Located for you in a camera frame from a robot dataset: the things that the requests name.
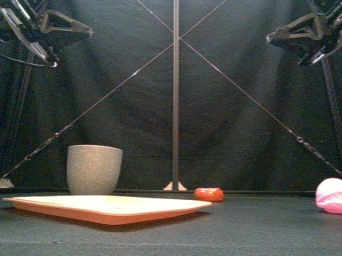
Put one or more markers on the pink ball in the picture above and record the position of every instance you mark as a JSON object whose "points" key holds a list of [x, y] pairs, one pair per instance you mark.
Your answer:
{"points": [[331, 196]]}

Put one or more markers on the grey speckled cup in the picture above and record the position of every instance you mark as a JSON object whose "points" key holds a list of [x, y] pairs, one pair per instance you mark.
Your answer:
{"points": [[94, 170]]}

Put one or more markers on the red toy tomato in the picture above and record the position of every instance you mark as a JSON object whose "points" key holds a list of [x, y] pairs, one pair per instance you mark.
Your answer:
{"points": [[209, 194]]}

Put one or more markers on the cream and orange tray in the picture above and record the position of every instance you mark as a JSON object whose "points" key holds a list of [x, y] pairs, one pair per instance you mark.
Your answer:
{"points": [[108, 205]]}

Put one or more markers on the metal frame post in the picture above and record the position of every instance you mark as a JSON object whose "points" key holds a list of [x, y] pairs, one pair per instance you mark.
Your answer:
{"points": [[176, 100]]}

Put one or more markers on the metal corner bracket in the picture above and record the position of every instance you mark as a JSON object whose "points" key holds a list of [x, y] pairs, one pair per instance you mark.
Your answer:
{"points": [[6, 184]]}

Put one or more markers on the metal post foot bracket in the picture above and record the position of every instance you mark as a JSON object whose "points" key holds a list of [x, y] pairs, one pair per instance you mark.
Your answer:
{"points": [[181, 187]]}

